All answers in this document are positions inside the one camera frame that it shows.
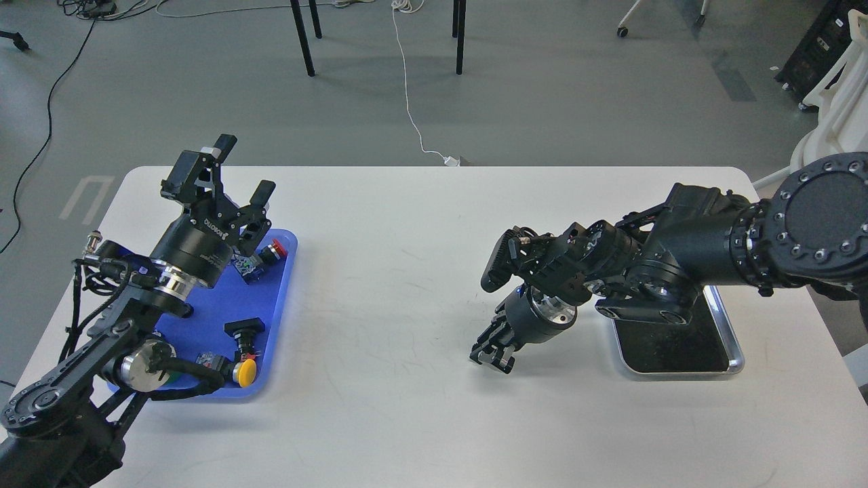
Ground blue plastic tray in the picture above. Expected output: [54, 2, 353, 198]
[106, 228, 298, 399]

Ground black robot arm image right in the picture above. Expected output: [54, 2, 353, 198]
[469, 152, 867, 373]

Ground white chair caster base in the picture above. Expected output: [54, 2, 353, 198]
[616, 1, 712, 38]

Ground white office chair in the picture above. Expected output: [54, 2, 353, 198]
[753, 9, 866, 189]

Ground blue grey switch block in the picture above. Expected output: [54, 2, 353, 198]
[232, 253, 264, 284]

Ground white cable on floor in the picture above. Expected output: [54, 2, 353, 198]
[391, 0, 460, 167]

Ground black cable on floor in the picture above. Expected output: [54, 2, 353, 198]
[0, 0, 157, 257]

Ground red push button switch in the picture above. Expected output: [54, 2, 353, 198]
[258, 238, 288, 266]

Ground black push button switch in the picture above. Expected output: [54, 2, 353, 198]
[224, 317, 266, 356]

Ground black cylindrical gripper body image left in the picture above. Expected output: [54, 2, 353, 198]
[149, 216, 233, 289]

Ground black table leg right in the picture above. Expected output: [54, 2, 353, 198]
[452, 0, 467, 75]

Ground black table leg left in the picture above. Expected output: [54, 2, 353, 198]
[289, 0, 323, 77]

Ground yellow push button switch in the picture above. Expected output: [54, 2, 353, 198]
[229, 353, 258, 388]

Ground silver metal tray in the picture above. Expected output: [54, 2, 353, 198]
[613, 285, 746, 381]

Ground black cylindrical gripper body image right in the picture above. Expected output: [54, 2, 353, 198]
[498, 285, 577, 350]

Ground black table leg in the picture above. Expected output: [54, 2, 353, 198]
[289, 0, 323, 77]
[452, 0, 467, 75]

